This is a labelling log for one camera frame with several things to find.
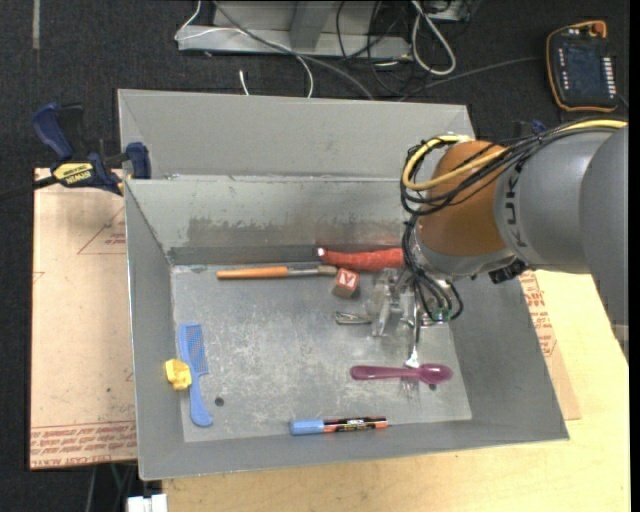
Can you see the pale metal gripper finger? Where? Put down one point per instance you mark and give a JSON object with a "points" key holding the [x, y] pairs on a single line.
{"points": [[385, 287], [386, 320]]}

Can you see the red-orange long toy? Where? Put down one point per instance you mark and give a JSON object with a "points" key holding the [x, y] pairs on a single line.
{"points": [[360, 259]]}

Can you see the wooden letter block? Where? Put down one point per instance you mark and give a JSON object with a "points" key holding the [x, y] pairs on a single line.
{"points": [[346, 282]]}

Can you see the clear plastic fork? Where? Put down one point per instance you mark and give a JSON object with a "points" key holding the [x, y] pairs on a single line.
{"points": [[412, 360]]}

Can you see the purple plastic spoon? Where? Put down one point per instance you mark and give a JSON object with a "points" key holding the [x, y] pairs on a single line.
{"points": [[435, 373]]}

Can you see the grey metal bin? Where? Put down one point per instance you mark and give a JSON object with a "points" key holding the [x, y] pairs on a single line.
{"points": [[280, 350]]}

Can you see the marker with blue cap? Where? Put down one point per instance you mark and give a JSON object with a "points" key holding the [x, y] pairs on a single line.
{"points": [[307, 427]]}

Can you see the blue comb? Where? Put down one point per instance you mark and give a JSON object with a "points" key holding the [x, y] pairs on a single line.
{"points": [[192, 350]]}

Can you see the small yellow plastic piece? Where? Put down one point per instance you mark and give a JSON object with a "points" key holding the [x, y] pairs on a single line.
{"points": [[178, 375]]}

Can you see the brown cardboard board red print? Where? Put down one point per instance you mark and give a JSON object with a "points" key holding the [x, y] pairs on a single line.
{"points": [[75, 300]]}

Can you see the black cylinder on white bracket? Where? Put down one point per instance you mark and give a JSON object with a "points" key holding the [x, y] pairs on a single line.
{"points": [[507, 272]]}

